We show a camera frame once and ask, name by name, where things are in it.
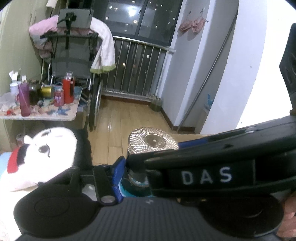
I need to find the blue white plastic package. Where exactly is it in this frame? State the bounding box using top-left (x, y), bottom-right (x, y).
top-left (111, 159), bottom-right (152, 200)

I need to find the plush doll black hair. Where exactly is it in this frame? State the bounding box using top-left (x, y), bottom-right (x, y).
top-left (1, 127), bottom-right (92, 192)

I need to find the person's right hand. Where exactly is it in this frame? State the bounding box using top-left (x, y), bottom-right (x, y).
top-left (277, 192), bottom-right (296, 238)

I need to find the small dark floor pot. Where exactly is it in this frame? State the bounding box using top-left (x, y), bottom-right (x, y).
top-left (150, 96), bottom-right (163, 112)

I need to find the small red can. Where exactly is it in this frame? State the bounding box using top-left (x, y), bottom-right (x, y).
top-left (54, 87), bottom-right (64, 107)

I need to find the red thermos bottle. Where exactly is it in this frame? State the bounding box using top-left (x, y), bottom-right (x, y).
top-left (62, 71), bottom-right (75, 104)

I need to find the gold tin can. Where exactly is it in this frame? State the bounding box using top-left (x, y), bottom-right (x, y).
top-left (41, 86), bottom-right (55, 98)

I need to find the dark glass jar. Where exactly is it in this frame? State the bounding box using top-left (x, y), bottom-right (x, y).
top-left (29, 79), bottom-right (42, 105)

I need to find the white green towel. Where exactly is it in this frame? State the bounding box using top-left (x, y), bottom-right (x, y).
top-left (90, 17), bottom-right (116, 74)

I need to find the metal window railing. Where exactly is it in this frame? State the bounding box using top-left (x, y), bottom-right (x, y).
top-left (102, 36), bottom-right (175, 102)

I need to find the grey wheelchair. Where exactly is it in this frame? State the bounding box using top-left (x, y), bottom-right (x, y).
top-left (41, 8), bottom-right (103, 132)

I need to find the folding table colourful top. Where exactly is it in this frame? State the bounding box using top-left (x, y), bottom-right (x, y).
top-left (1, 86), bottom-right (82, 121)

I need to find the purple water bottle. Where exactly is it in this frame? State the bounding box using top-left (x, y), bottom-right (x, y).
top-left (18, 82), bottom-right (31, 117)

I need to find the white cup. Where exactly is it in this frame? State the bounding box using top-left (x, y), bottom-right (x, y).
top-left (10, 81), bottom-right (19, 97)

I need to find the grey metal pipe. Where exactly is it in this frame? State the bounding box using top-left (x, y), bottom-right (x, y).
top-left (176, 12), bottom-right (238, 133)

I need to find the pink cloth on wheelchair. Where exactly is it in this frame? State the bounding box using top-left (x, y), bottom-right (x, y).
top-left (29, 15), bottom-right (59, 63)

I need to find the pink wall decoration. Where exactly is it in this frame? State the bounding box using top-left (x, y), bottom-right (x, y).
top-left (178, 8), bottom-right (208, 35)

